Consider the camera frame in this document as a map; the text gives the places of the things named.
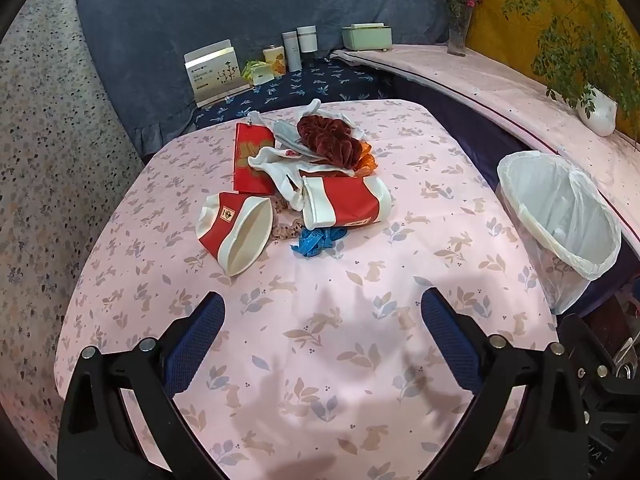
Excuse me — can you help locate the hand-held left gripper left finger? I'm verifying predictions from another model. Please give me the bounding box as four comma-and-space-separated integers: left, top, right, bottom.
57, 291, 227, 480

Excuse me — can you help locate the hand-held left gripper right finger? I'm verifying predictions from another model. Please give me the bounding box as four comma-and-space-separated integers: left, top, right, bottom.
420, 287, 596, 480

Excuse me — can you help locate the crushed red paper cup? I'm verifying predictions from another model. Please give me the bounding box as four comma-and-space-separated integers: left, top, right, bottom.
196, 191, 275, 277
300, 174, 392, 231

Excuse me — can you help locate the cream trash bin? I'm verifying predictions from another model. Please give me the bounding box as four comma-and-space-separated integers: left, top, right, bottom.
500, 195, 583, 316

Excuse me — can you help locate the brown patterned scrunchie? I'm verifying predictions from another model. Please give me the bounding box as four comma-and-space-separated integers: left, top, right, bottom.
270, 197, 306, 238

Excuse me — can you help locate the blue plastic glove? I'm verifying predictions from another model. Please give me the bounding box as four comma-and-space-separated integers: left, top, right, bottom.
291, 225, 348, 258

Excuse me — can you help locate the white-lined trash bin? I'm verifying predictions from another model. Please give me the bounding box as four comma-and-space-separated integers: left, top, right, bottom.
496, 151, 622, 282

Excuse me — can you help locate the red paper packet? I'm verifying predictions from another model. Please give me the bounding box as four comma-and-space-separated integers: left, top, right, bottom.
233, 122, 278, 196

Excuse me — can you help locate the white wrapper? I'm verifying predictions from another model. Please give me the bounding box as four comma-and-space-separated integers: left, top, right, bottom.
248, 145, 321, 211
252, 99, 362, 137

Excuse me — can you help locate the orange plastic wrapper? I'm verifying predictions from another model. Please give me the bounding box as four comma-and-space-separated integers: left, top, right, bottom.
356, 142, 377, 176

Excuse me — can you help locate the grey cloth piece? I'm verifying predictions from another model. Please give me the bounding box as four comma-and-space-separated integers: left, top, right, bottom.
272, 120, 303, 150

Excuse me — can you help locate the dark red scrunchie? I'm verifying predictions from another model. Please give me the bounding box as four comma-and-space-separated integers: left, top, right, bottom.
296, 115, 363, 168

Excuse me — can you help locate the pink rabbit print tablecloth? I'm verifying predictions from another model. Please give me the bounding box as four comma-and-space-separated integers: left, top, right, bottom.
52, 99, 561, 480

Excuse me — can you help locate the dark purple cloth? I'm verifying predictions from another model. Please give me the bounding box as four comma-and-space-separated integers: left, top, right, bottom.
385, 74, 640, 326

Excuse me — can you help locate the pink cloth with red stripe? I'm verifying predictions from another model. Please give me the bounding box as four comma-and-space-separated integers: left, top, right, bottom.
327, 44, 640, 221

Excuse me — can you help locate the white and silver display box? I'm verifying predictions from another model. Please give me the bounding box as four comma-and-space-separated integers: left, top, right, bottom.
184, 38, 251, 108

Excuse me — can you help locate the white ribbed plant pot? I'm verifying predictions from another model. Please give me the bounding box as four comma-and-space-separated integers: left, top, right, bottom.
576, 84, 618, 137

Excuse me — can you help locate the green packet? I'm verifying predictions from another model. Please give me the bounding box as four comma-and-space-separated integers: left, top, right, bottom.
241, 60, 276, 86

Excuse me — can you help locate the dark blue floral cloth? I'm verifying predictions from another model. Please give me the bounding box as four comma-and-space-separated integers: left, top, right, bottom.
192, 57, 396, 131

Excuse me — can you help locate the flower print tin can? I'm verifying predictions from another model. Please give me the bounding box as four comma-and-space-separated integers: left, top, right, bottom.
263, 46, 287, 77

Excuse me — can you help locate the glass vase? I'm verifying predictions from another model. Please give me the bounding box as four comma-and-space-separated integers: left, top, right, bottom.
448, 12, 471, 57

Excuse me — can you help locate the white bottle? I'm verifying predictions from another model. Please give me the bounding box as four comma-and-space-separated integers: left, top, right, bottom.
281, 31, 302, 72

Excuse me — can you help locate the pale green box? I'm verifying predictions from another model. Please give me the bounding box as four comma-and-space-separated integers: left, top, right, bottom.
342, 23, 392, 52

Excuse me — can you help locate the yellow backdrop cloth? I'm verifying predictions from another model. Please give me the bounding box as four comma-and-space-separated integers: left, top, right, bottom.
467, 0, 640, 136

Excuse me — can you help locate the green leafy plant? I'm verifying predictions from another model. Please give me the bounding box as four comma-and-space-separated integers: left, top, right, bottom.
501, 0, 640, 121

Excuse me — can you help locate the white jar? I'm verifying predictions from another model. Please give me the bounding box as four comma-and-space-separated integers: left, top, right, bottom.
296, 26, 318, 66

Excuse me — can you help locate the blue backdrop cloth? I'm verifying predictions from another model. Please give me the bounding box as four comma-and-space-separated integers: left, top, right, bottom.
70, 0, 476, 156

